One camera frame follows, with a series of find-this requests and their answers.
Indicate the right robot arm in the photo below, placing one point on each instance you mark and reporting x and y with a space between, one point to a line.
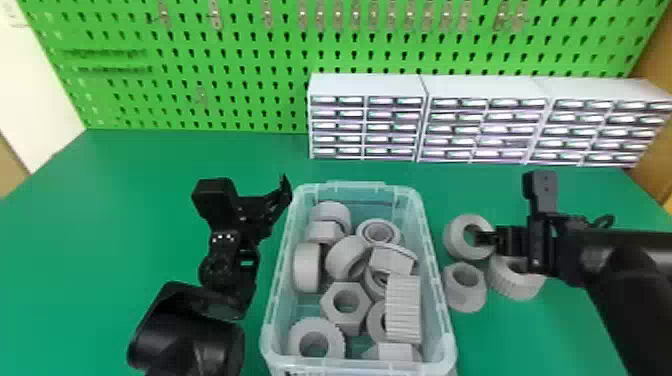
630 278

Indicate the white drawer cabinet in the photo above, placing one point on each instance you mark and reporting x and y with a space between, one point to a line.
604 131
365 120
483 126

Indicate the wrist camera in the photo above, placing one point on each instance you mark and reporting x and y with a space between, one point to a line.
212 198
540 191

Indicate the grey nut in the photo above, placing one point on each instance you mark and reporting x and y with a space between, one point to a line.
346 307
323 232
394 352
391 261

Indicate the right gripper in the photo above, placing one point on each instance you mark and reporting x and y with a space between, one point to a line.
525 242

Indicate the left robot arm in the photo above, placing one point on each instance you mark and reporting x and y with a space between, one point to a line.
184 336

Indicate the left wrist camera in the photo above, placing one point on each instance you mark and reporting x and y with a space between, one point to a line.
212 198

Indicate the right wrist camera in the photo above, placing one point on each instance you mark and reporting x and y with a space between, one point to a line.
540 191

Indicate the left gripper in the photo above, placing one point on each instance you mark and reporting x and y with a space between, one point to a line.
251 216

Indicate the clear bin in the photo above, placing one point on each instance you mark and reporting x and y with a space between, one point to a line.
273 325

